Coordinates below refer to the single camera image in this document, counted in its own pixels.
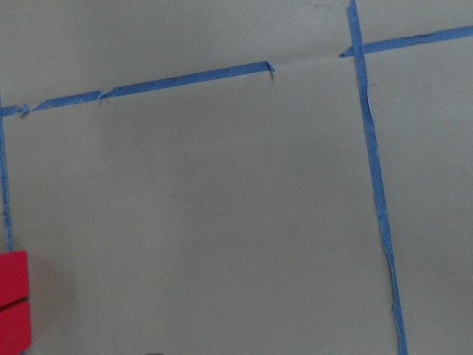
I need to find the red block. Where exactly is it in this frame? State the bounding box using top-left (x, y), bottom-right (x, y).
top-left (0, 251), bottom-right (30, 307)
top-left (0, 300), bottom-right (31, 355)

